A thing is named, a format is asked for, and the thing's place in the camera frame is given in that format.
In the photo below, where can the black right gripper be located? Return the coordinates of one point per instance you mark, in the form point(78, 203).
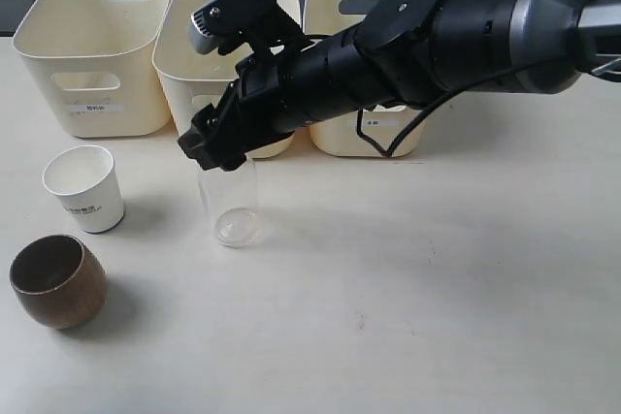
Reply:
point(268, 101)

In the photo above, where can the clear plastic cup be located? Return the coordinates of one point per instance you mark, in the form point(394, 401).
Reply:
point(230, 201)

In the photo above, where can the white paper cup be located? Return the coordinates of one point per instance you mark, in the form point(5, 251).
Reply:
point(83, 179)

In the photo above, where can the brown wooden cup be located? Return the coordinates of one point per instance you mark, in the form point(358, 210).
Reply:
point(59, 282)

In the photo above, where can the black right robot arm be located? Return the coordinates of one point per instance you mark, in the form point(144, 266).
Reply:
point(417, 53)

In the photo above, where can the cream bin middle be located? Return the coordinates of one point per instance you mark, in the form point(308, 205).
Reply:
point(190, 80)

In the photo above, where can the cream bin left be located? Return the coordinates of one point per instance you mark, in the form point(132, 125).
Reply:
point(91, 60)

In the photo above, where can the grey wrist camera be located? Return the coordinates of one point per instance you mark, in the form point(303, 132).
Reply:
point(225, 25)

